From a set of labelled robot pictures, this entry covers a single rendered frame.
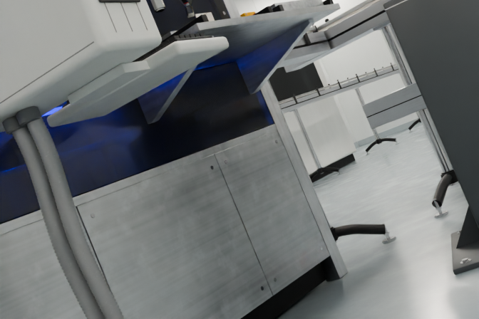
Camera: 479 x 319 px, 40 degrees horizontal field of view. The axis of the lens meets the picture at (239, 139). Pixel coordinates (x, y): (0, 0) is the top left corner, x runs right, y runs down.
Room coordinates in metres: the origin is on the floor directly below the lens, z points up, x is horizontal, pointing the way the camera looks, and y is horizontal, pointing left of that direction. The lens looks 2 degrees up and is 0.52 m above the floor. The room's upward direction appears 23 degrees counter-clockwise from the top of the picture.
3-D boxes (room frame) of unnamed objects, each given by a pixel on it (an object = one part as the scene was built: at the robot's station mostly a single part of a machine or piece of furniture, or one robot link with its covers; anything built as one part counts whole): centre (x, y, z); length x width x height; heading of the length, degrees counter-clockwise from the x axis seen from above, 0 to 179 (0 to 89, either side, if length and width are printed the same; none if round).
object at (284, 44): (2.22, -0.23, 0.80); 0.34 x 0.03 x 0.13; 49
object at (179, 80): (1.84, 0.09, 0.80); 0.34 x 0.03 x 0.13; 49
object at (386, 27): (2.89, -0.79, 0.46); 0.09 x 0.09 x 0.77; 49
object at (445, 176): (2.89, -0.79, 0.07); 0.50 x 0.08 x 0.14; 139
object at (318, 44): (2.78, -0.28, 0.92); 0.69 x 0.15 x 0.16; 139
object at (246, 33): (2.03, -0.06, 0.87); 0.70 x 0.48 x 0.02; 139
